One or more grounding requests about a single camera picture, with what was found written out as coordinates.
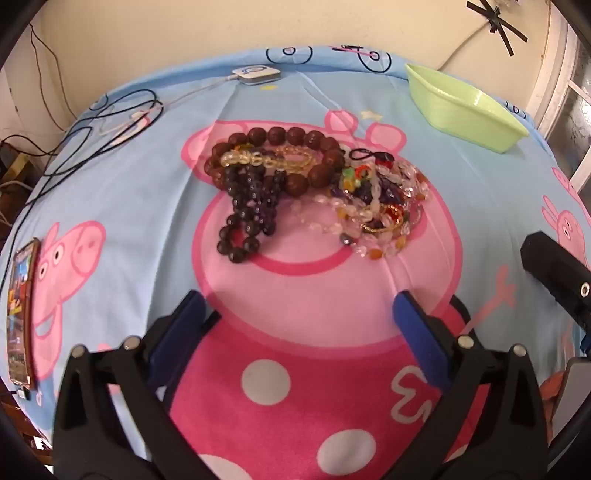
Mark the grey flat panel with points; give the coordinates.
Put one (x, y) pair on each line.
(570, 397)

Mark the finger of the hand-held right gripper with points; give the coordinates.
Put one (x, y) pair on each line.
(554, 277)

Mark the smartphone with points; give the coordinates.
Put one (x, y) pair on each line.
(21, 314)

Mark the white square hub device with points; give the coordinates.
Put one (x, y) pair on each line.
(256, 74)

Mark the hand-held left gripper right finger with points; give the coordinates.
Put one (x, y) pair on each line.
(418, 332)

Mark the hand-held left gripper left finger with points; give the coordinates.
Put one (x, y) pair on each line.
(182, 327)

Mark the light green plastic basin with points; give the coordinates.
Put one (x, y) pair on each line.
(461, 115)

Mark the orange cloth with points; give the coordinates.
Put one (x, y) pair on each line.
(551, 390)

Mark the cartoon pig printed blanket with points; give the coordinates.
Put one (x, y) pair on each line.
(115, 194)

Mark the green yellow pendant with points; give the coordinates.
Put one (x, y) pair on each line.
(356, 176)

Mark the black tape cross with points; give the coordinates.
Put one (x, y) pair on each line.
(497, 21)

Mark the white window frame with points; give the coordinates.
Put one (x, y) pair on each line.
(551, 69)

